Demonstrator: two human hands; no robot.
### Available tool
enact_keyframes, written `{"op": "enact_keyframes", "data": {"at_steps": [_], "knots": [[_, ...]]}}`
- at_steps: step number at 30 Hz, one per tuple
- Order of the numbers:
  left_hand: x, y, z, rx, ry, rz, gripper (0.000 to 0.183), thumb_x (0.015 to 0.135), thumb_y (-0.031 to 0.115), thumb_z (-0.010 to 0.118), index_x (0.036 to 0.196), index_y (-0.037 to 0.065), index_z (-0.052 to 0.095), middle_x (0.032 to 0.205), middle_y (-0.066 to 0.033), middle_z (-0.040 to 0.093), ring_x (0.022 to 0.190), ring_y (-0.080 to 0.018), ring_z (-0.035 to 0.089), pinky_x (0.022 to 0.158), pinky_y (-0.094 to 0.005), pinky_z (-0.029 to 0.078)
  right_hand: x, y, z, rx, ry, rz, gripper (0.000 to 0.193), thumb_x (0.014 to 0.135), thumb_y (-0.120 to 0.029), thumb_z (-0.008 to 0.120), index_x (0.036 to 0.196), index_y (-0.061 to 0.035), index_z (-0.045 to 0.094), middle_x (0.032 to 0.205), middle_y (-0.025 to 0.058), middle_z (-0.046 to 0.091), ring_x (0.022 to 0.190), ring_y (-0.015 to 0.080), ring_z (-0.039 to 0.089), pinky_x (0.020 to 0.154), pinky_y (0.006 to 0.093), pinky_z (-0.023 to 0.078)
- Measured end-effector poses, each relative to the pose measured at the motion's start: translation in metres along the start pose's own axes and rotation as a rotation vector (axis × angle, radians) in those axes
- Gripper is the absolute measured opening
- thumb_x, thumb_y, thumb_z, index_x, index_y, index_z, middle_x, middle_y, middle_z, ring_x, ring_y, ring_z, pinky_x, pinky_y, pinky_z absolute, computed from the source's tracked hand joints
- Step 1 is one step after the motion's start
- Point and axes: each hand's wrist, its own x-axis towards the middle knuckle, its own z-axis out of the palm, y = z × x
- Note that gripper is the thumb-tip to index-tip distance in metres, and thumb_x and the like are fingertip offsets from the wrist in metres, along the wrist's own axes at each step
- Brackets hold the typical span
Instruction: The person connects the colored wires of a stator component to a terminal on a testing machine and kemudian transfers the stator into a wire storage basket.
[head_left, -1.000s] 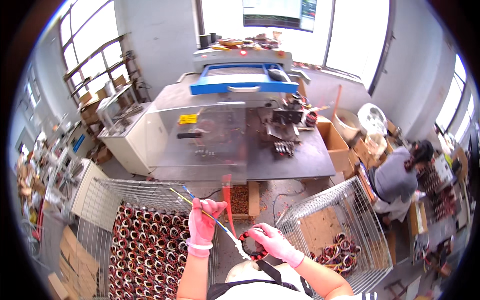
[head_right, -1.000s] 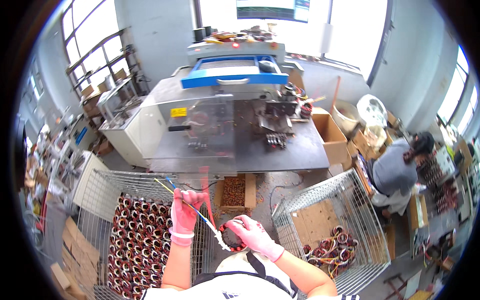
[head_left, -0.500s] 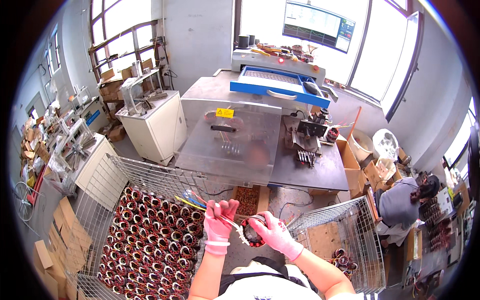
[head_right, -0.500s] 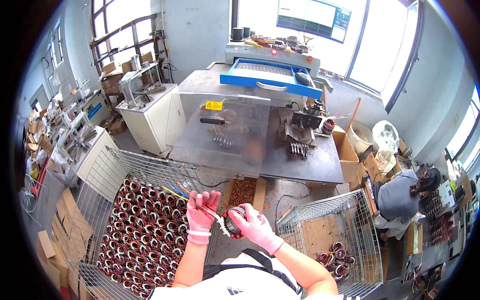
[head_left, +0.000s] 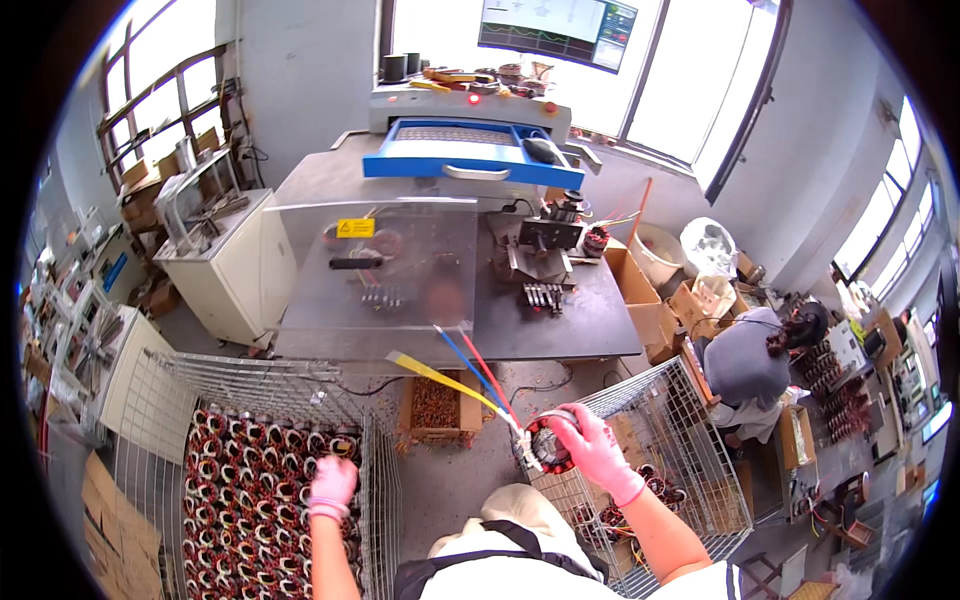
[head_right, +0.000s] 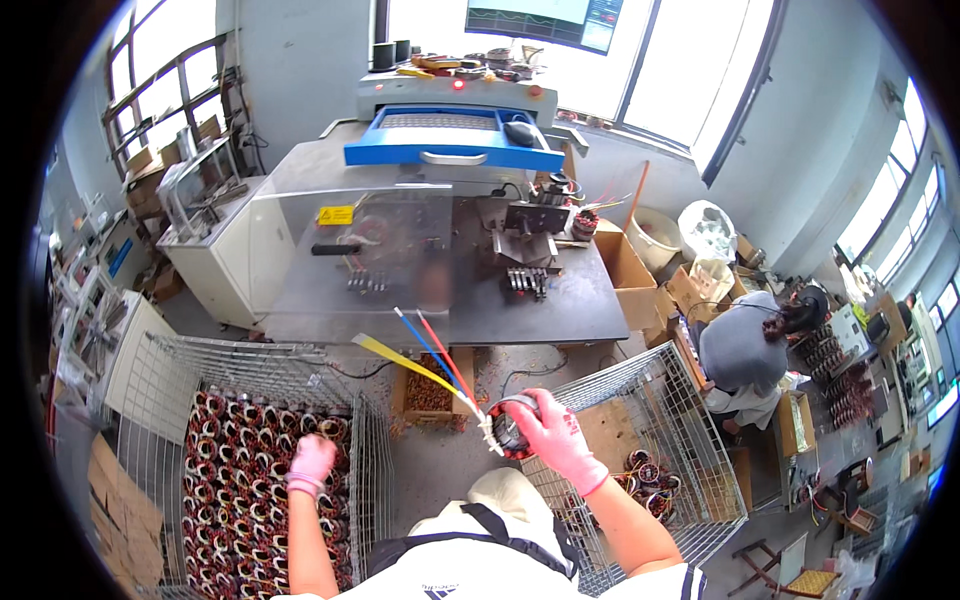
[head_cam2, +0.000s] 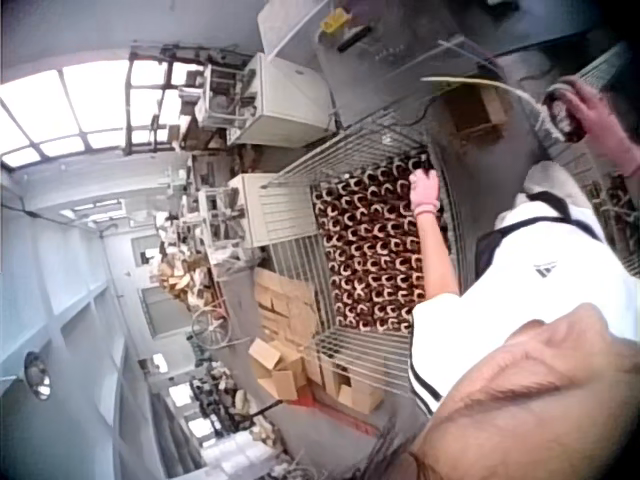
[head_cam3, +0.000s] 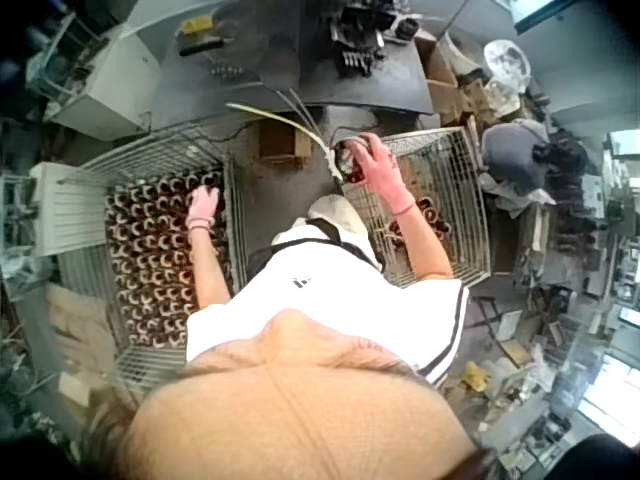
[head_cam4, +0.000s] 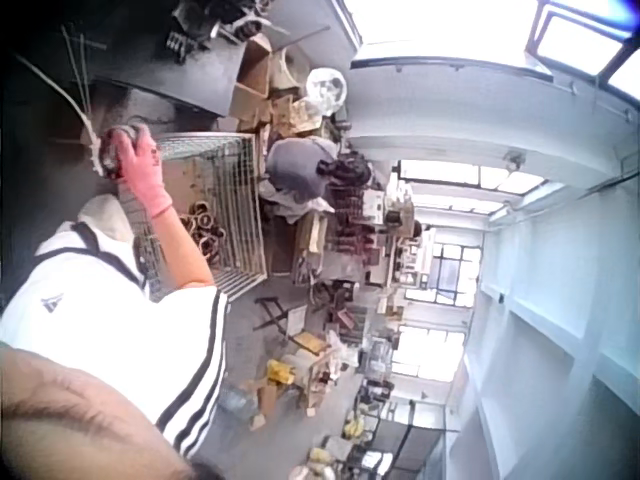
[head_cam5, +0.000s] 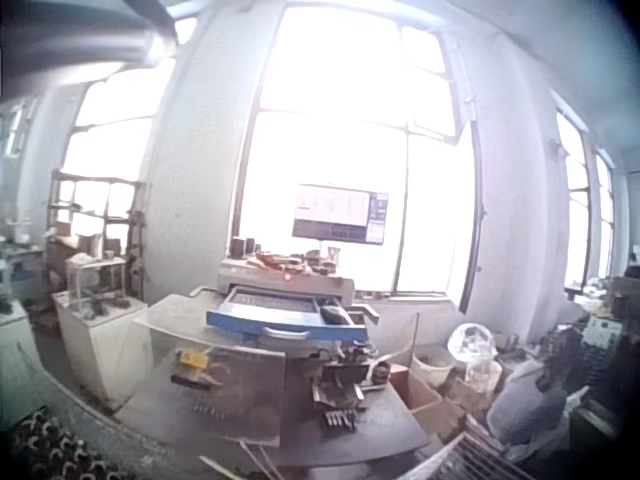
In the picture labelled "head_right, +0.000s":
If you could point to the yellow warning label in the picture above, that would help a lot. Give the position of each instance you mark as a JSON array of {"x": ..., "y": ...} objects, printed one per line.
[{"x": 335, "y": 215}]

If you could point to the grey metal work table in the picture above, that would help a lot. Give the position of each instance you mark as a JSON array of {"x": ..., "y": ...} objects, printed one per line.
[{"x": 517, "y": 315}]

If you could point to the clear acrylic guard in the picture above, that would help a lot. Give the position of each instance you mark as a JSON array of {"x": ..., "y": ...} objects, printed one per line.
[{"x": 360, "y": 300}]

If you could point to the brown cardboard sheet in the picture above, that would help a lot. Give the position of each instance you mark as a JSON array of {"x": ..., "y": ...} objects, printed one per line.
[{"x": 611, "y": 431}]

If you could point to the blue keyboard drawer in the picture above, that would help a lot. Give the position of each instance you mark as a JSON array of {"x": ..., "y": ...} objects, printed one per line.
[{"x": 450, "y": 146}]

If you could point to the row of black test clips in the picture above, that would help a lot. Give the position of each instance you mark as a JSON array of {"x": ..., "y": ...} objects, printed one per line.
[{"x": 527, "y": 281}]

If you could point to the grey tester console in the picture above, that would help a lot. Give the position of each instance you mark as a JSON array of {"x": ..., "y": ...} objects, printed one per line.
[{"x": 420, "y": 90}]

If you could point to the tools and parts on console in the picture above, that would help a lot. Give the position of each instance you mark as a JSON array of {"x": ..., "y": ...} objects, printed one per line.
[{"x": 465, "y": 64}]

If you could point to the black computer mouse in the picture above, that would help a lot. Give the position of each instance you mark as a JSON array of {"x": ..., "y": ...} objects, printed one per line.
[{"x": 520, "y": 133}]

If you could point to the stator with red winding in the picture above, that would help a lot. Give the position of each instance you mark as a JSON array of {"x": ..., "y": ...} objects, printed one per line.
[{"x": 585, "y": 223}]

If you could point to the person's body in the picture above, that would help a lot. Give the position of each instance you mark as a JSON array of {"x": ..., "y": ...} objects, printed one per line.
[{"x": 480, "y": 555}]

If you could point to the wooden stool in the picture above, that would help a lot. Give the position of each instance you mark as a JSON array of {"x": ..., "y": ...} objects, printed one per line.
[{"x": 787, "y": 574}]

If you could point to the cardboard box of copper scraps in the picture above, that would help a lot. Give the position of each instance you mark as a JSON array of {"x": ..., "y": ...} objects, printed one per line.
[{"x": 429, "y": 390}]

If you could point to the white plastic bag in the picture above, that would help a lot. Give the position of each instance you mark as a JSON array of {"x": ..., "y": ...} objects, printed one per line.
[{"x": 706, "y": 229}]

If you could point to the white metal cabinet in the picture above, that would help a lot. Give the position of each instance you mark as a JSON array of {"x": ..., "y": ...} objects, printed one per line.
[{"x": 225, "y": 262}]

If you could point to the open empty cardboard box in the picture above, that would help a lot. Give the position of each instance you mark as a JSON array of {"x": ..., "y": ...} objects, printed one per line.
[{"x": 626, "y": 270}]

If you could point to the person's left fingers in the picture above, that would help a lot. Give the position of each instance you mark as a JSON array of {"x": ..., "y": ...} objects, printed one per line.
[{"x": 315, "y": 444}]

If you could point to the pile of copper wound stators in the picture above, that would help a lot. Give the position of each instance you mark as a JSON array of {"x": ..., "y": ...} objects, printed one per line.
[{"x": 240, "y": 480}]

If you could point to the stack of flat cardboard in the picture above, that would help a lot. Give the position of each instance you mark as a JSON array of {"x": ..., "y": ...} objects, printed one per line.
[{"x": 124, "y": 517}]

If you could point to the wall monitor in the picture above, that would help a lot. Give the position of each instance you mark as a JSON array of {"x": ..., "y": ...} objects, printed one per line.
[{"x": 540, "y": 19}]

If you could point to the person's left hand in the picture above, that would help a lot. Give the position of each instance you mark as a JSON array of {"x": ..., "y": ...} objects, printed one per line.
[{"x": 311, "y": 463}]

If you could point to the cluttered workbench with stators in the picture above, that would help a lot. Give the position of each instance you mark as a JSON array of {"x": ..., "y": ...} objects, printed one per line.
[{"x": 862, "y": 360}]

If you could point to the white plastic bucket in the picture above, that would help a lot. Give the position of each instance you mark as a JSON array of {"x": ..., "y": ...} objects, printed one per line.
[{"x": 652, "y": 236}]

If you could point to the person's right hand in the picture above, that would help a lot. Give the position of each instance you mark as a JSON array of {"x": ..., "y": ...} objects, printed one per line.
[{"x": 561, "y": 444}]

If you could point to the grey keyboard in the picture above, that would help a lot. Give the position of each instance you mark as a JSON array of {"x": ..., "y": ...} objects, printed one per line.
[{"x": 439, "y": 121}]

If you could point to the metal test fixture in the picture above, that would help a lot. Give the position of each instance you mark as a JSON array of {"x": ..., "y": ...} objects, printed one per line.
[{"x": 532, "y": 229}]

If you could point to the cluttered storage shelf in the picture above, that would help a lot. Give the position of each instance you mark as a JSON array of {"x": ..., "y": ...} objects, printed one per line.
[{"x": 97, "y": 300}]

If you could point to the small heap of stators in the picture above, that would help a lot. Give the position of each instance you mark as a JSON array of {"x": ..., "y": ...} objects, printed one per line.
[{"x": 649, "y": 480}]

